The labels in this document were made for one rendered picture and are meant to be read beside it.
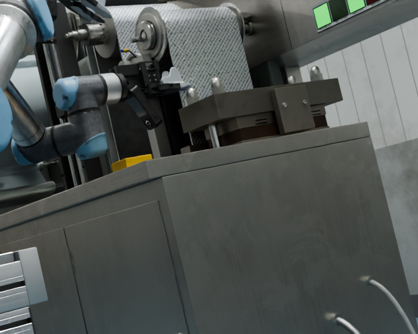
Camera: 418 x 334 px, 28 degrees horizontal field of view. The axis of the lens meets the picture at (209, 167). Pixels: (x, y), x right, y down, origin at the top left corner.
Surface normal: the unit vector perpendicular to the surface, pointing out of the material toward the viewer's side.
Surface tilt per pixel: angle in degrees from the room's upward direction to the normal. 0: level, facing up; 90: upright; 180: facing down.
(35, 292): 90
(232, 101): 90
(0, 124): 94
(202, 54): 90
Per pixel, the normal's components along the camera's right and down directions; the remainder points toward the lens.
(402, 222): -0.79, 0.15
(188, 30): 0.55, -0.18
